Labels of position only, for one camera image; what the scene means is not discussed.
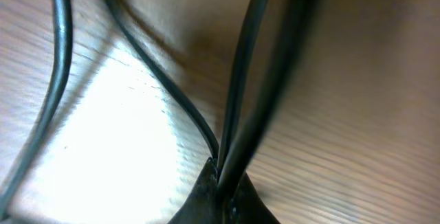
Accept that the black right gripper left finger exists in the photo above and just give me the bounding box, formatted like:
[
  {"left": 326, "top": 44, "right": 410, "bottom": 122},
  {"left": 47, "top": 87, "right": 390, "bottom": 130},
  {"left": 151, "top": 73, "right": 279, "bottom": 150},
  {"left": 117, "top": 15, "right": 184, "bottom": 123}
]
[{"left": 168, "top": 158, "right": 222, "bottom": 224}]

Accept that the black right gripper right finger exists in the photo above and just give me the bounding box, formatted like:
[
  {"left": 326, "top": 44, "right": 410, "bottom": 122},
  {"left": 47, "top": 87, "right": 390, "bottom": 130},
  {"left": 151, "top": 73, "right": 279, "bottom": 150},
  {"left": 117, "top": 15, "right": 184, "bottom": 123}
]
[{"left": 225, "top": 174, "right": 280, "bottom": 224}]

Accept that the black USB cable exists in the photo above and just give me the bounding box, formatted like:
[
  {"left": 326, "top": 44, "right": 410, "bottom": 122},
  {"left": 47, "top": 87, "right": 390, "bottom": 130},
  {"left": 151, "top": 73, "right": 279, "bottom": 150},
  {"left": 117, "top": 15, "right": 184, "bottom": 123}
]
[{"left": 0, "top": 0, "right": 324, "bottom": 214}]

